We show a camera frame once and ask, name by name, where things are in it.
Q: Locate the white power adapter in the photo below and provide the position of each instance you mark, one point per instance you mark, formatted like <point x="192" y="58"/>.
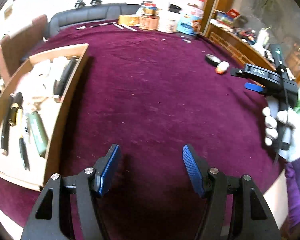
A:
<point x="57" y="67"/>

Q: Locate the wooden tray box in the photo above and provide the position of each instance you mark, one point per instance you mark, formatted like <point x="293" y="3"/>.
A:
<point x="33" y="110"/>

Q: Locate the clear jar with cartoon label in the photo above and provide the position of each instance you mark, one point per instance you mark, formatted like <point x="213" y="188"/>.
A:
<point x="190" y="21"/>

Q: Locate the brown chair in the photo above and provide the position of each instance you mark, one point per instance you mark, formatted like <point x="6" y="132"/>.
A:
<point x="15" y="48"/>

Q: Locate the white charger with prongs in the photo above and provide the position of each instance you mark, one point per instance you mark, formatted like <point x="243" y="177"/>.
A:
<point x="38" y="82"/>

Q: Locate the right gloved hand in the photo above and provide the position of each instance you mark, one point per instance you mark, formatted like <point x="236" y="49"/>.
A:
<point x="291" y="118"/>

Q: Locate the black electrical tape roll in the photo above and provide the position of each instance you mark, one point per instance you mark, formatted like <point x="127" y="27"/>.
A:
<point x="212" y="60"/>

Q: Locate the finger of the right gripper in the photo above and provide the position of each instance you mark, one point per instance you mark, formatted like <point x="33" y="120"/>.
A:
<point x="238" y="72"/>
<point x="254" y="87"/>

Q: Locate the orange labelled jar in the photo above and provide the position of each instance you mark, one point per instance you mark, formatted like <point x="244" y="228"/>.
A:
<point x="149" y="18"/>

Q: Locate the long black marker pen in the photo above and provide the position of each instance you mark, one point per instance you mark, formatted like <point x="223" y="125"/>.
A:
<point x="63" y="79"/>

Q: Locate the black leather sofa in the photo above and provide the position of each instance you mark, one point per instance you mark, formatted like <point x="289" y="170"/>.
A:
<point x="97" y="13"/>

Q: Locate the black gold lipstick tube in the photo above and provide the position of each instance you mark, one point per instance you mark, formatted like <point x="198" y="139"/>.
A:
<point x="16" y="104"/>

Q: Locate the yellow tape roll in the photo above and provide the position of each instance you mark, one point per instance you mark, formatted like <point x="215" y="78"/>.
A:
<point x="129" y="20"/>

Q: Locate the metal tweezers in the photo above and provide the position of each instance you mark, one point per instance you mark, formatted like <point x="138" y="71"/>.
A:
<point x="124" y="26"/>

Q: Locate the colourful box on counter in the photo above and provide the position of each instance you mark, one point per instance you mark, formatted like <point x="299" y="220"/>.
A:
<point x="227" y="18"/>

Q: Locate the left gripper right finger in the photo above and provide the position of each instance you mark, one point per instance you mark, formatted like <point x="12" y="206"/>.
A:
<point x="235" y="207"/>

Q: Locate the purple sleeved right forearm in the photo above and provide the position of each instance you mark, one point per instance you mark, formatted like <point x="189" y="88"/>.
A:
<point x="292" y="174"/>

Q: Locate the purple velvet tablecloth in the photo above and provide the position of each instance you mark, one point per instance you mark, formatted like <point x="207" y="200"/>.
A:
<point x="152" y="93"/>

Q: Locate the white plastic jar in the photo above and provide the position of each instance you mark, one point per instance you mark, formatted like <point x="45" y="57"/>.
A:
<point x="168" y="18"/>

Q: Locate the wooden cabinet counter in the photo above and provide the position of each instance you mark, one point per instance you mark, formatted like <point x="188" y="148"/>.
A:
<point x="260" y="23"/>

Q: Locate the white bottle orange cap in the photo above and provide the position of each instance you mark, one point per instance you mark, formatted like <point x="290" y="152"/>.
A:
<point x="222" y="67"/>

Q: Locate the green rectangular tube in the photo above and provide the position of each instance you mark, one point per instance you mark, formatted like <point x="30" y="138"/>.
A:
<point x="39" y="133"/>

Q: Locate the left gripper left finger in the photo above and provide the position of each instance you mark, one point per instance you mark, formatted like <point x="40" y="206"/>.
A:
<point x="64" y="200"/>

